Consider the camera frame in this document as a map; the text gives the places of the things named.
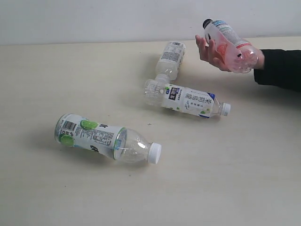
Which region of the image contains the person's bare hand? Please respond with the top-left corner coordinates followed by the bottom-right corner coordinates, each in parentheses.
top-left (195, 34), bottom-right (266, 73)

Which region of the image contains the pink drink bottle black cap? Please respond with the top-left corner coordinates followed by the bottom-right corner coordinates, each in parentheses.
top-left (203, 19), bottom-right (258, 73)

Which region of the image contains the milky white drink bottle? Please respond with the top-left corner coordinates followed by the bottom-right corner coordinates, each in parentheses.
top-left (155, 41), bottom-right (186, 81)

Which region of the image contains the jasmine tea bottle white cap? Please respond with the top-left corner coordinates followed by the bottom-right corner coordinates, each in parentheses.
top-left (144, 80), bottom-right (231, 118)

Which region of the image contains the green lime label clear bottle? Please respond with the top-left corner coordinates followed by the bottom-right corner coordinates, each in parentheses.
top-left (55, 113), bottom-right (162, 164)

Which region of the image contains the black sleeved forearm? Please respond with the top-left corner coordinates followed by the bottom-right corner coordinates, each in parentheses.
top-left (253, 49), bottom-right (301, 92)

